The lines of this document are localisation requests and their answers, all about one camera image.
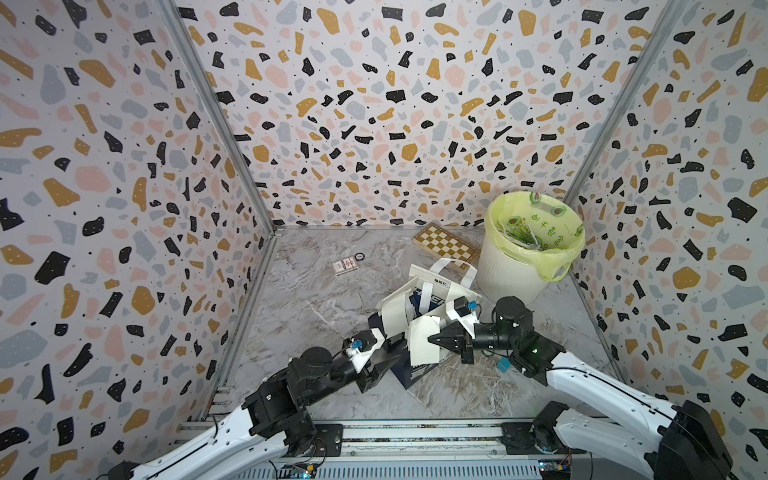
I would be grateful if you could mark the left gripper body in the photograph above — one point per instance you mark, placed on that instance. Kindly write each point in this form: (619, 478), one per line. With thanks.
(365, 378)

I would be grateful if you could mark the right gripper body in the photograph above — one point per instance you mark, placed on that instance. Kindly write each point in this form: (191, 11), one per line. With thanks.
(468, 351)

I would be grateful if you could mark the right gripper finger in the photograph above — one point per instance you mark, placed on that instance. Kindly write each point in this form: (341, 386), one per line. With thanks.
(453, 329)
(450, 343)

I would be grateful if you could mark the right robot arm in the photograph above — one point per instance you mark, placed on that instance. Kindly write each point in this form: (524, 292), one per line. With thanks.
(651, 436)

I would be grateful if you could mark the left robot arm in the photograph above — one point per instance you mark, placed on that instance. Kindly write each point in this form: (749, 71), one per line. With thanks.
(274, 420)

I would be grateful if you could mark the front navy bag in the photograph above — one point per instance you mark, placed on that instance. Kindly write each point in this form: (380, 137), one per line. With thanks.
(407, 374)

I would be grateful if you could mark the small teal block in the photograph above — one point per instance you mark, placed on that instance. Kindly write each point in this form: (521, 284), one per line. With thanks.
(503, 365)

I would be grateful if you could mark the white trash bin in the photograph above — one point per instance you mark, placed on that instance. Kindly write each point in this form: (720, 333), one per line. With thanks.
(499, 276)

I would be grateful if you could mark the wooden chess board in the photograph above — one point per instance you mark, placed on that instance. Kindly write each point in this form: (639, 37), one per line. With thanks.
(441, 243)

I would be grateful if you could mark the playing card deck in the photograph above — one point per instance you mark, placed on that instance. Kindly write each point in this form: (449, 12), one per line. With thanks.
(345, 265)

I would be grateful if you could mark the yellow-green bin liner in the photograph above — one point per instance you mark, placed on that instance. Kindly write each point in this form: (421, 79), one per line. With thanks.
(536, 230)

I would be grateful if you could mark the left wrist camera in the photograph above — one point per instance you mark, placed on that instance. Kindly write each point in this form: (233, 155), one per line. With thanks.
(361, 348)

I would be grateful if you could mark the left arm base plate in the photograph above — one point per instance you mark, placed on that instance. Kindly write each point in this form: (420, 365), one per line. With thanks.
(322, 440)

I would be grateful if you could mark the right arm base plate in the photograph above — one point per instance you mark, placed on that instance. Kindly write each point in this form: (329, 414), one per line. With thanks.
(528, 437)

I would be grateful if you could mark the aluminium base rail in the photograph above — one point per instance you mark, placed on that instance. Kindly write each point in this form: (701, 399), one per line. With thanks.
(428, 449)

